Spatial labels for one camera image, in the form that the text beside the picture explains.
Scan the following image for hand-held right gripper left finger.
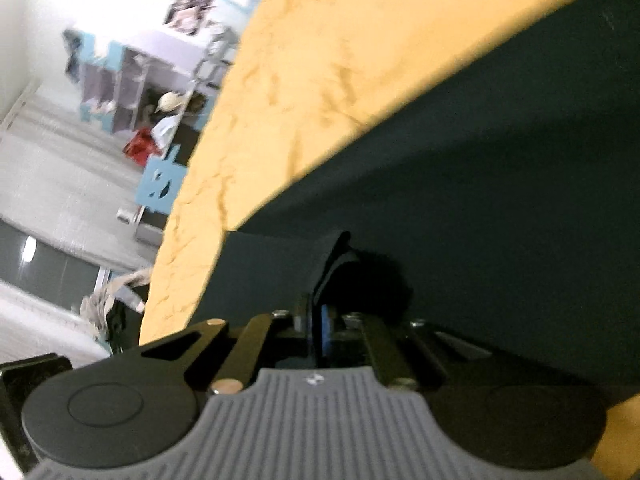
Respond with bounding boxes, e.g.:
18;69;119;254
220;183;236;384
140;294;321;394

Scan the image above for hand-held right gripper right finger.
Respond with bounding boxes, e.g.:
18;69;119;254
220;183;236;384
321;304;482;392

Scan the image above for black pants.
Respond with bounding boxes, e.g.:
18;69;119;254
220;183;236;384
200;0;640;406

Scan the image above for pile of clothes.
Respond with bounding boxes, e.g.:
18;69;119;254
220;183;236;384
80;266;153;351

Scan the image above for blue chair with face cutout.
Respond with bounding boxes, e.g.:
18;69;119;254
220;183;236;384
137;144;187;217

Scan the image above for white curtain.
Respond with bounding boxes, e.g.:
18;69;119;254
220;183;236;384
0;80;168;356

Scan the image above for yellow quilted blanket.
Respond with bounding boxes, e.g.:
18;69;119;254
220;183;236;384
140;0;640;480

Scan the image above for white plastic bag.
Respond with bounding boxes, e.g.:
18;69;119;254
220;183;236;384
152;114;183;143

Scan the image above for red bag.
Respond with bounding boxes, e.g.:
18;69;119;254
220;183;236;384
124;129;162;162

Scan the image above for round cream plush toy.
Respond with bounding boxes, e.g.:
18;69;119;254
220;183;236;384
154;91;189;114

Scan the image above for grey step stool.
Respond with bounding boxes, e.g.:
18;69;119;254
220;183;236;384
194;29;242;92

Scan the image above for white and blue shelf unit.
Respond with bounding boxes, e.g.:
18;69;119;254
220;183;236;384
62;27;221;136

